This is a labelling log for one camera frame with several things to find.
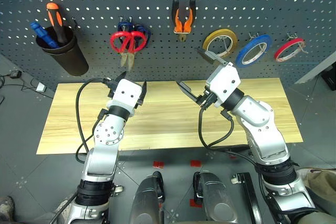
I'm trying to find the blue tape roll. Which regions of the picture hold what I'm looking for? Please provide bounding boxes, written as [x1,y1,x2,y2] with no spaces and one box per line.
[235,34,272,68]

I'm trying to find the blue handled tool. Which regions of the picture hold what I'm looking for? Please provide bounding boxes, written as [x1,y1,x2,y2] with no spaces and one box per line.
[29,22,60,49]

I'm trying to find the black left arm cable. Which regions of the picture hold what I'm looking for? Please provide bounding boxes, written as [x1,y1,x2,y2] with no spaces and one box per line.
[75,77,119,165]

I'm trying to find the black plastic cup holder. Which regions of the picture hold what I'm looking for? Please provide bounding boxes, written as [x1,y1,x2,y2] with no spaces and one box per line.
[35,26,90,77]

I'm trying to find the grey pegboard support beam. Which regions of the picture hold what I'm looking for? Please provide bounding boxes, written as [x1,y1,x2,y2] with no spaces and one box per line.
[295,50,336,85]

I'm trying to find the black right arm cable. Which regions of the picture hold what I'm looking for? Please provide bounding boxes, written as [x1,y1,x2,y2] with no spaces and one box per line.
[197,105,235,149]

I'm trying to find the orange and black screwdriver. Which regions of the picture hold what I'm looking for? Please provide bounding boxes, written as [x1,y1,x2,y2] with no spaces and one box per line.
[46,2,70,48]

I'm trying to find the olive green clothed leg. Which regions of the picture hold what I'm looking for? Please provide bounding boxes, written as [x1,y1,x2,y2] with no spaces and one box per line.
[291,167,336,224]

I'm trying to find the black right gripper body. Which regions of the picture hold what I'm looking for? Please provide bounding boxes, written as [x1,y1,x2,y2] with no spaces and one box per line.
[196,88,219,110]

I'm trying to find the orange and black pliers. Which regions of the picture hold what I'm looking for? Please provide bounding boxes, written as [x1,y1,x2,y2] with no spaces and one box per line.
[171,0,197,42]

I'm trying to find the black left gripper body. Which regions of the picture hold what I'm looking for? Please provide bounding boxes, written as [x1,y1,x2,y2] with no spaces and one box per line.
[107,83,119,98]

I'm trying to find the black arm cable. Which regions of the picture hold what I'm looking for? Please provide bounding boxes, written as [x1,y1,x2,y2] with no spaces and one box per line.
[197,105,235,149]
[75,77,119,165]

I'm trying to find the red handled scissors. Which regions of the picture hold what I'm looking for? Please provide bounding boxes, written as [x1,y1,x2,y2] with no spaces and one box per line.
[109,30,146,72]

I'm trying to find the black frame bar with caster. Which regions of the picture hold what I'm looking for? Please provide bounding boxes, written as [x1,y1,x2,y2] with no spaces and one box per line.
[230,172,264,224]

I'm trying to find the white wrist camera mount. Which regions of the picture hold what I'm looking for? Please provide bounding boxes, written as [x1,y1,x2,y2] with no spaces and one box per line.
[107,78,144,116]
[205,62,242,109]

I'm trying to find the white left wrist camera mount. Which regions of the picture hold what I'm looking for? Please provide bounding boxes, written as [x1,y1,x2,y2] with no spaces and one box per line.
[107,78,144,116]

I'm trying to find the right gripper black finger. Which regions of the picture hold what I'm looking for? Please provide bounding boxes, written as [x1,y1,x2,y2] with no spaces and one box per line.
[196,47,228,67]
[175,80,203,104]

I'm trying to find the black box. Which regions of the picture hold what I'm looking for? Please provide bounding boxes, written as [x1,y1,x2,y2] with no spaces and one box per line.
[321,63,336,91]

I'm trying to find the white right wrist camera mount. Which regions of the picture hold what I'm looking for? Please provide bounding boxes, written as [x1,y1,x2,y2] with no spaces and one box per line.
[205,62,242,109]

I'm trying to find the yellow tape roll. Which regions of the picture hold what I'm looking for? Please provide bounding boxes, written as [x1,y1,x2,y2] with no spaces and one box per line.
[202,28,238,58]

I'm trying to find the red tape roll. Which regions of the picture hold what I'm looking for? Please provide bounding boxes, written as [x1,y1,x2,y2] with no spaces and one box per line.
[274,38,306,63]

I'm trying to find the thin black floor cable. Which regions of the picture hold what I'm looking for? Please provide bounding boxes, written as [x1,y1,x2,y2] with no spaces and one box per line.
[0,73,55,104]

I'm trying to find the small white caster wheel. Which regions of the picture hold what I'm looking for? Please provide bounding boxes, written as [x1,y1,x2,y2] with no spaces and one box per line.
[112,184,124,198]

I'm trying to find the camouflage shoe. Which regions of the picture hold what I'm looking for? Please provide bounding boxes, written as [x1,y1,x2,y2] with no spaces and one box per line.
[0,195,16,222]

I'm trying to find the dark rounded silver robot foot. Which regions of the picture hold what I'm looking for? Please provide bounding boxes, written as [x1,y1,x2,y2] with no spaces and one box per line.
[192,170,239,224]
[129,170,165,224]

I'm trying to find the blue handled scissors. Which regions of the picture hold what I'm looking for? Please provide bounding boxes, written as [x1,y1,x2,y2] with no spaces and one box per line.
[117,20,152,48]

